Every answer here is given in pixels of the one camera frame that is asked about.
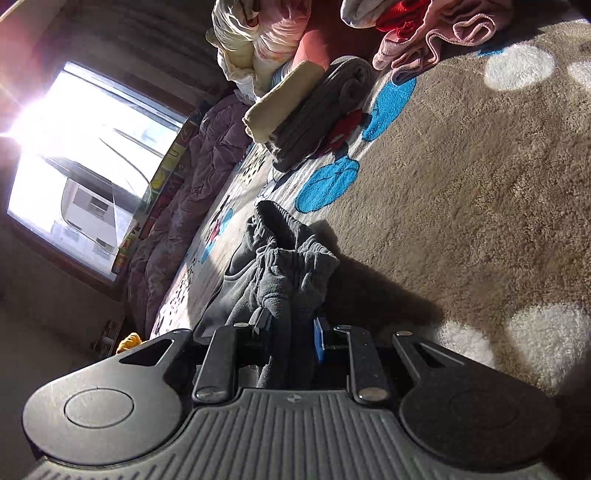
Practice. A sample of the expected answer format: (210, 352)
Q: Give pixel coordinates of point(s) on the grey fleece sweatpants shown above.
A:
(282, 267)

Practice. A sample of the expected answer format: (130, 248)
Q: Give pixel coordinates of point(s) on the cream yellow duvet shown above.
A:
(235, 26)

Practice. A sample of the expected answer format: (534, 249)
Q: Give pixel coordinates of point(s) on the red knit garment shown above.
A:
(404, 16)

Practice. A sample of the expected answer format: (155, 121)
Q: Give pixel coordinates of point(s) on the dark grey folded garment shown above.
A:
(342, 88)

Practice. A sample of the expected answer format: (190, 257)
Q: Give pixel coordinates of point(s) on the window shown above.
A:
(89, 148)

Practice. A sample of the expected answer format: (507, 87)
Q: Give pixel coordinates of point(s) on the purple crumpled quilt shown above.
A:
(220, 143)

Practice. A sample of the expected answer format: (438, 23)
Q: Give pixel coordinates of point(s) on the pink floral duvet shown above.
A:
(281, 26)

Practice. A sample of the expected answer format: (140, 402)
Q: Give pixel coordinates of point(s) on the red pillow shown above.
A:
(327, 38)

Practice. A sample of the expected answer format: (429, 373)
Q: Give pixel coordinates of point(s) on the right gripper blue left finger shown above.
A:
(233, 347)

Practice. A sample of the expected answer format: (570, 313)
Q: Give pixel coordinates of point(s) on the yellow folded sweater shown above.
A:
(131, 341)

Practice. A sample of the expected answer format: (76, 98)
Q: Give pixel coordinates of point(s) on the cluttered side shelf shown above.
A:
(106, 343)

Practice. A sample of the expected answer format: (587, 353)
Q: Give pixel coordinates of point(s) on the Mickey Mouse plush blanket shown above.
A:
(460, 209)

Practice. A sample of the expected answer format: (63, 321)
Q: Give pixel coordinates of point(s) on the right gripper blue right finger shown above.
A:
(347, 359)

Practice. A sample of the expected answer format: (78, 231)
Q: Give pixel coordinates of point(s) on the cream folded garment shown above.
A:
(264, 117)

